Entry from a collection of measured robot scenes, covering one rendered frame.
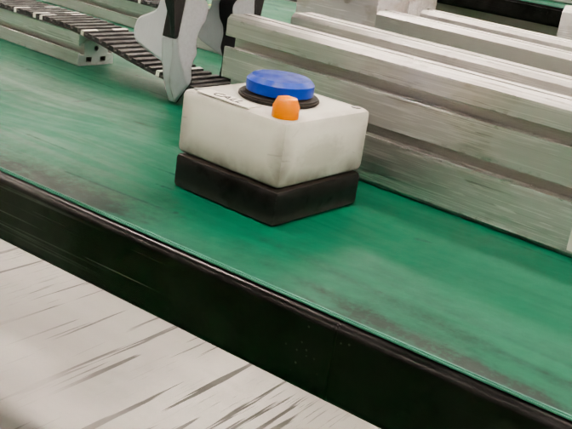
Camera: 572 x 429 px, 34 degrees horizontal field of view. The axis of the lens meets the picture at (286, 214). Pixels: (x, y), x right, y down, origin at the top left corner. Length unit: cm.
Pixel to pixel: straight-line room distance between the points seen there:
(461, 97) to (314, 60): 12
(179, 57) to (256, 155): 24
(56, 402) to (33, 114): 76
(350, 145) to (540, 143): 11
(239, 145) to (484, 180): 15
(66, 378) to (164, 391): 15
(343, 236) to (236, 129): 8
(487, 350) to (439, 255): 11
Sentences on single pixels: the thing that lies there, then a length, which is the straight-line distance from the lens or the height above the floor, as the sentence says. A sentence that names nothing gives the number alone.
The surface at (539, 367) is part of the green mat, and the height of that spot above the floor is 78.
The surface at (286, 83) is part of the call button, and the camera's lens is 53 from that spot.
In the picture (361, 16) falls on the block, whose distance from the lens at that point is 84.
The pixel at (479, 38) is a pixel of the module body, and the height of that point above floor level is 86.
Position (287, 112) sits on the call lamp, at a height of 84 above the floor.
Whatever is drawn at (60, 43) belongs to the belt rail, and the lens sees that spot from 88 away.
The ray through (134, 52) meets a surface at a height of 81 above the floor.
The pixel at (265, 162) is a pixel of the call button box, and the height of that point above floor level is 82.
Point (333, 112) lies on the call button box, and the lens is 53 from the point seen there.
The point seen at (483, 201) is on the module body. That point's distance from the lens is 57.
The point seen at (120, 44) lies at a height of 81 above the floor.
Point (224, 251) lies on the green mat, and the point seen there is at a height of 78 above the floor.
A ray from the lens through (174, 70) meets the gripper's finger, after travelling 73.
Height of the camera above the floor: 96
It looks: 20 degrees down
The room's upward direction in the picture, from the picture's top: 8 degrees clockwise
